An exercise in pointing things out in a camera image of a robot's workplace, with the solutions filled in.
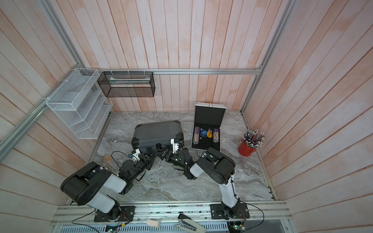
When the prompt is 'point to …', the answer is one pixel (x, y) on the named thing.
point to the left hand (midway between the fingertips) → (158, 152)
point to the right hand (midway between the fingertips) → (156, 152)
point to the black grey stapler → (186, 223)
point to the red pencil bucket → (244, 149)
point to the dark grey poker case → (157, 135)
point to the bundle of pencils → (253, 138)
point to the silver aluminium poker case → (207, 130)
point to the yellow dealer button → (209, 134)
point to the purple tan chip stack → (196, 137)
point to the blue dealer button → (204, 132)
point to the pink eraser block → (153, 223)
